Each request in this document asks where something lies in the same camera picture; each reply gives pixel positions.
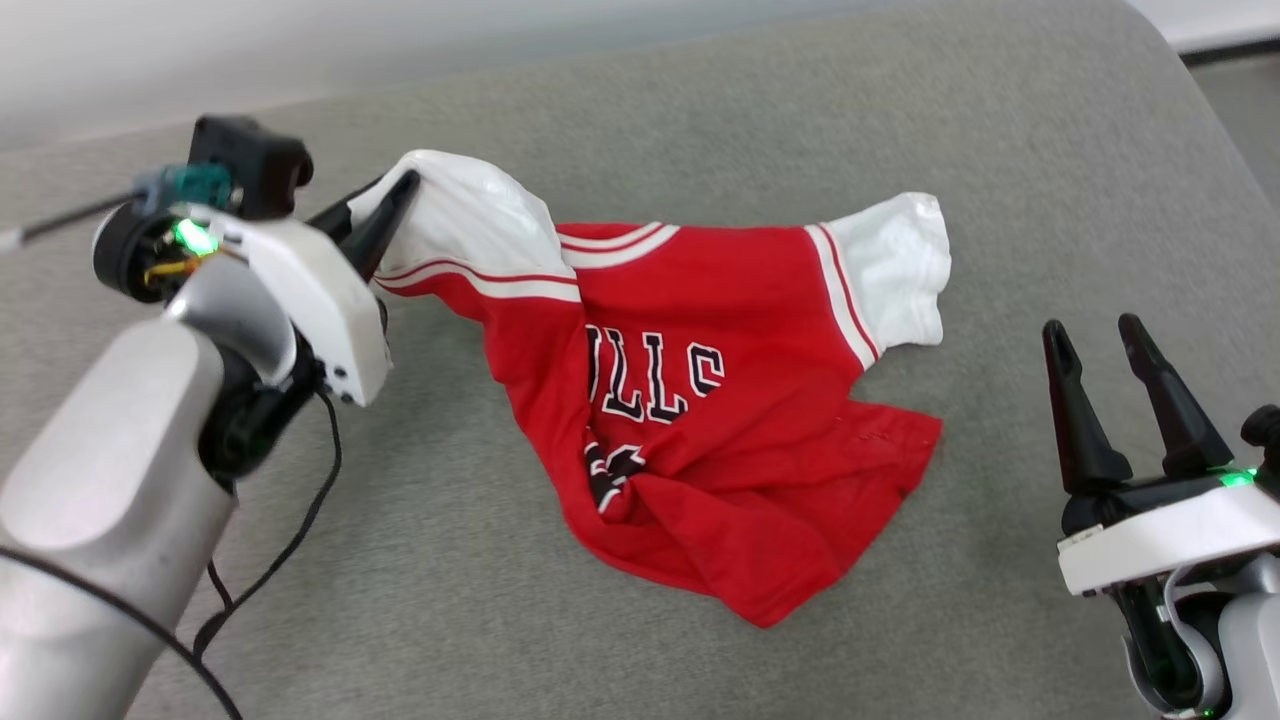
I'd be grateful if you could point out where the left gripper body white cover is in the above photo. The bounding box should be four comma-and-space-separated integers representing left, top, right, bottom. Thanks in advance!
93, 203, 393, 406

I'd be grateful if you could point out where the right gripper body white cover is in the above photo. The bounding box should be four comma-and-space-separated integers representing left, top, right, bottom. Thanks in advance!
1057, 465, 1280, 601

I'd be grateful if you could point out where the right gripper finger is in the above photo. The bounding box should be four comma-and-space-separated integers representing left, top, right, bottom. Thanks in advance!
1042, 319, 1134, 496
1118, 313, 1236, 479

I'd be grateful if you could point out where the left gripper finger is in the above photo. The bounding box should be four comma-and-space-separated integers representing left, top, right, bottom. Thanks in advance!
305, 178, 391, 241
343, 169, 422, 283

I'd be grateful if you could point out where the red basketball jersey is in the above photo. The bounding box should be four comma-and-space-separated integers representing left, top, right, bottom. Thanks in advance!
345, 150, 953, 629

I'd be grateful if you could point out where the grey fabric sofa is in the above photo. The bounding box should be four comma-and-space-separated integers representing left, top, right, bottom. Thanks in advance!
0, 0, 1280, 720

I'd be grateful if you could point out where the teal cable connector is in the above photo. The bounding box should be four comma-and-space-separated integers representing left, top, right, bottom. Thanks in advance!
133, 165, 233, 213

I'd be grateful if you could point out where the thin black cable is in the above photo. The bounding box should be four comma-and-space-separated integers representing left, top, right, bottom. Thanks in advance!
0, 545, 243, 720
192, 392, 343, 661

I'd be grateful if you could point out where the thin grey connector cable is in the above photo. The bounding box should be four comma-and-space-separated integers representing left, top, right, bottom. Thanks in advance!
0, 192, 138, 251

